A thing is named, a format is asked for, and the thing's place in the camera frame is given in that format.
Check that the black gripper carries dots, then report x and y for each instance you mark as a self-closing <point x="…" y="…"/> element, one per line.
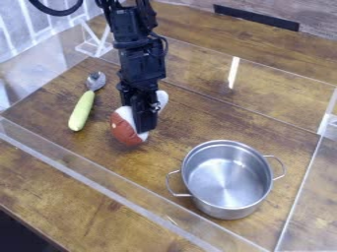
<point x="142" y="70"/>

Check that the red white plush mushroom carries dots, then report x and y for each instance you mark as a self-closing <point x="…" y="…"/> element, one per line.
<point x="124" y="123"/>

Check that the silver metal pot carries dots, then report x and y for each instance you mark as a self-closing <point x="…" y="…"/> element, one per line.
<point x="228" y="177"/>

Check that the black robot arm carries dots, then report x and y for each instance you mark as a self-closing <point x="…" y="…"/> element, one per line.
<point x="132" y="23"/>

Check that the clear acrylic triangle stand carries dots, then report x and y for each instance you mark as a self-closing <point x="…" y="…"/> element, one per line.
<point x="94" y="46"/>

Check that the clear acrylic barrier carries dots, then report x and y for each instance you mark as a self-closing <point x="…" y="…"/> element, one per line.
<point x="197" y="229"/>

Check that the black bar on table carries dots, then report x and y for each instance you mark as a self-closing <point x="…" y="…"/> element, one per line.
<point x="257" y="18"/>

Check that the yellow-green handled spoon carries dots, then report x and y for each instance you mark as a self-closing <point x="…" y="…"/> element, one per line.
<point x="96" y="82"/>

